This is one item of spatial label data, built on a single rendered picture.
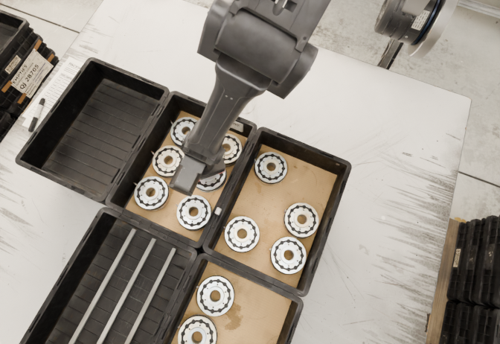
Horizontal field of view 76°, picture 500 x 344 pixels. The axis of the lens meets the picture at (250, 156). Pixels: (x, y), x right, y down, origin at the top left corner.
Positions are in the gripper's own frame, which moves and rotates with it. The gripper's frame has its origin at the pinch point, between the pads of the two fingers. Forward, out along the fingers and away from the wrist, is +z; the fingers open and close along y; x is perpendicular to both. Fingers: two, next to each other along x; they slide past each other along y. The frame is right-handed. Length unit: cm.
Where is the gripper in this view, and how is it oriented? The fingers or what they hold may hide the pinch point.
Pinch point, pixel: (207, 171)
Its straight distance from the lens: 91.3
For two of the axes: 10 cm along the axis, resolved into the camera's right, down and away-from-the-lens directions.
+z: 0.0, 3.0, 9.5
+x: -3.6, -8.9, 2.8
